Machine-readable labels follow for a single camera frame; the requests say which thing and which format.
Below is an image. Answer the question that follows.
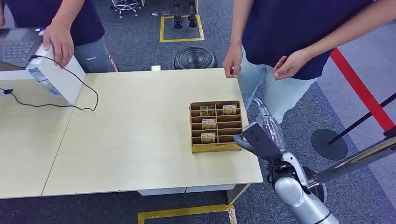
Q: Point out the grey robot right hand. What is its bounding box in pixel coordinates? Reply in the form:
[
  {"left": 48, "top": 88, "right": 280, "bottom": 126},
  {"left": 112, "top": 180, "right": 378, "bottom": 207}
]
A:
[{"left": 233, "top": 97, "right": 287, "bottom": 157}]

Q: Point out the cardboard card organizer box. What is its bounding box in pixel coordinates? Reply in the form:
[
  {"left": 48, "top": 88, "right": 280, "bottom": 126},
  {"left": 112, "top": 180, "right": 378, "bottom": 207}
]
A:
[{"left": 189, "top": 100, "right": 243, "bottom": 154}]

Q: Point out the person's left hand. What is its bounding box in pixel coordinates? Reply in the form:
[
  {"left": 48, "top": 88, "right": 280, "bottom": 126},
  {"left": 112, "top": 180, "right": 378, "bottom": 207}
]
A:
[
  {"left": 42, "top": 21, "right": 75, "bottom": 67},
  {"left": 273, "top": 49, "right": 311, "bottom": 81}
]

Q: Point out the person's hand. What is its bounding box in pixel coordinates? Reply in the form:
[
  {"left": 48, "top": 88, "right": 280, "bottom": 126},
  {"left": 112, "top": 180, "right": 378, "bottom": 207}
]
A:
[
  {"left": 222, "top": 46, "right": 244, "bottom": 79},
  {"left": 42, "top": 21, "right": 75, "bottom": 67},
  {"left": 273, "top": 49, "right": 311, "bottom": 81}
]

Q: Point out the person's right hand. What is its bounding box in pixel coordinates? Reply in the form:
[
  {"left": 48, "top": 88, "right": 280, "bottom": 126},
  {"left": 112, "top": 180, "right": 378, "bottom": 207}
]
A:
[{"left": 222, "top": 46, "right": 244, "bottom": 79}]

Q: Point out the person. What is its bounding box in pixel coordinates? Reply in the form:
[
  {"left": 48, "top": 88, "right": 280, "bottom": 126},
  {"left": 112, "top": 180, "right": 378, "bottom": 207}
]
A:
[
  {"left": 222, "top": 0, "right": 396, "bottom": 124},
  {"left": 0, "top": 0, "right": 119, "bottom": 73}
]

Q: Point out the black round stanchion base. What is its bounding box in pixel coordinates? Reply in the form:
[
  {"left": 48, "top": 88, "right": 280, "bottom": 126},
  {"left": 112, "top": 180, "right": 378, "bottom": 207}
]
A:
[{"left": 311, "top": 128, "right": 349, "bottom": 161}]

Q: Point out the wooden table leg panel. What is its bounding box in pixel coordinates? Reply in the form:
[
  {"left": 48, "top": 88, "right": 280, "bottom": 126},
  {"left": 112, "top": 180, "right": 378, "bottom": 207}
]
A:
[{"left": 226, "top": 183, "right": 252, "bottom": 205}]

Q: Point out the chrome round base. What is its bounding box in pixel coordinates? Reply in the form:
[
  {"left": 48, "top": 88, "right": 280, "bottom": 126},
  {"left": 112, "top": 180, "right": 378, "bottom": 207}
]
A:
[{"left": 301, "top": 165, "right": 327, "bottom": 205}]

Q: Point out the grey metal bar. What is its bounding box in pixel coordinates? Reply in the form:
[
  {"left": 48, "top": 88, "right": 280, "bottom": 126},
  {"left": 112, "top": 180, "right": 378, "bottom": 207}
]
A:
[{"left": 308, "top": 136, "right": 396, "bottom": 189}]

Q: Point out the black stanchion pole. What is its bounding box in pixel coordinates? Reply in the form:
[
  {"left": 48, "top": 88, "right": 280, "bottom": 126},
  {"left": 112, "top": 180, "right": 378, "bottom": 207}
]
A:
[{"left": 328, "top": 92, "right": 396, "bottom": 145}]

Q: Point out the red floor tape line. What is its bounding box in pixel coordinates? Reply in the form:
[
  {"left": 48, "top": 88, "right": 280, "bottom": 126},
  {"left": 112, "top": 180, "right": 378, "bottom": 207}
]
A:
[{"left": 330, "top": 48, "right": 396, "bottom": 132}]

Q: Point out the black round stool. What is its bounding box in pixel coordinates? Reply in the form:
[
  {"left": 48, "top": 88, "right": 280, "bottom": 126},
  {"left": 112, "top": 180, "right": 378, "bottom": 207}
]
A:
[{"left": 174, "top": 46, "right": 218, "bottom": 70}]

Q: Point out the yellow floor tape square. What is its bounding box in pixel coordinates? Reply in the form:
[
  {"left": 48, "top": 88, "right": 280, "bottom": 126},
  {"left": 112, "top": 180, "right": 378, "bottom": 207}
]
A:
[
  {"left": 137, "top": 204, "right": 238, "bottom": 224},
  {"left": 159, "top": 14, "right": 205, "bottom": 43}
]

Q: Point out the black caster foot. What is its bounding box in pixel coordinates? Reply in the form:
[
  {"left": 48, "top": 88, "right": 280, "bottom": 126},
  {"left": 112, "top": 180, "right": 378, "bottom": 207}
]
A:
[
  {"left": 188, "top": 0, "right": 198, "bottom": 28},
  {"left": 173, "top": 0, "right": 183, "bottom": 30}
]

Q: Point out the chrome chair base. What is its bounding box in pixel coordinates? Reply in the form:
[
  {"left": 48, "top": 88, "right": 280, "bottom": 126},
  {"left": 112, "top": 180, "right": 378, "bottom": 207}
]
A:
[{"left": 110, "top": 0, "right": 144, "bottom": 18}]

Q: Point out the white box stand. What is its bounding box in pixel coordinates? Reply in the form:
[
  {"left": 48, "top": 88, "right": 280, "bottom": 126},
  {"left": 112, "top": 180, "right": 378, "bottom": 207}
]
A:
[{"left": 0, "top": 43, "right": 86, "bottom": 105}]

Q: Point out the clear plastic water bottle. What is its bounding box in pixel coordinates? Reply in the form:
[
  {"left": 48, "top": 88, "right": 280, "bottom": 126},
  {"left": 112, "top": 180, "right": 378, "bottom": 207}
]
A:
[{"left": 28, "top": 67, "right": 61, "bottom": 97}]

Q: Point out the dark grey laptop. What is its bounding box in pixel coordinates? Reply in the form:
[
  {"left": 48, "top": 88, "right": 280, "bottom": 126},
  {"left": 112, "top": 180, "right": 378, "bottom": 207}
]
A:
[{"left": 0, "top": 27, "right": 47, "bottom": 69}]

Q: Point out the dark grey wrist camera box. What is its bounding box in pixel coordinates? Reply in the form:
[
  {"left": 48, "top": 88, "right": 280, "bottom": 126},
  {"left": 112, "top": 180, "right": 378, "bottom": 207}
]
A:
[{"left": 242, "top": 121, "right": 282, "bottom": 158}]

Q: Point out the black cable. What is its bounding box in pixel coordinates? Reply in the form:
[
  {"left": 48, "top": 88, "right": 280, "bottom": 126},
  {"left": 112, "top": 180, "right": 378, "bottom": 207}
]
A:
[{"left": 0, "top": 55, "right": 99, "bottom": 112}]

